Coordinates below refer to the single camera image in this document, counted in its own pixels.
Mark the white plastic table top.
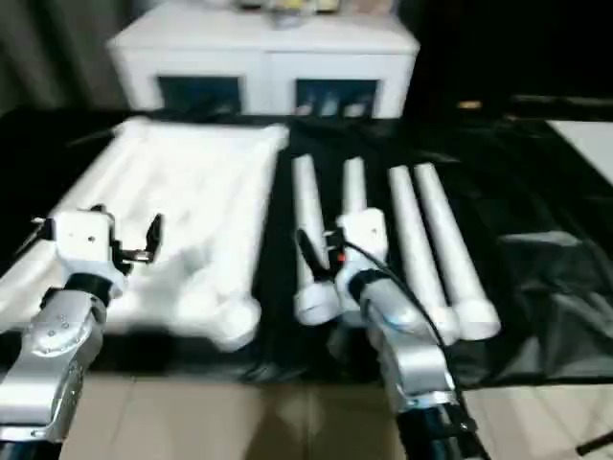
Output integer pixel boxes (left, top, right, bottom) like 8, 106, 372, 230
0, 117, 291, 354

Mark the grey curtain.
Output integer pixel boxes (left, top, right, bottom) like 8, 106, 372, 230
0, 0, 135, 114

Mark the black work mat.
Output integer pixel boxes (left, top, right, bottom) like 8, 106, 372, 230
0, 107, 613, 384

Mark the white cabinet with glass doors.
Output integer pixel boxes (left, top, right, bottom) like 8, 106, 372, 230
105, 11, 421, 119

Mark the white flat board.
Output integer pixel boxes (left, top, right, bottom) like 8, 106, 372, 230
545, 119, 613, 193

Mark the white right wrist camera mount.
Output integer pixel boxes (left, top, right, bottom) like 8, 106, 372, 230
333, 208, 387, 308

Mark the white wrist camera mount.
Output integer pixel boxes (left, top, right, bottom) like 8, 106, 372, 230
51, 206, 128, 293
333, 208, 387, 308

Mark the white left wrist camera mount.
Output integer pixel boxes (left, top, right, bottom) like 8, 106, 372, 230
51, 206, 128, 293

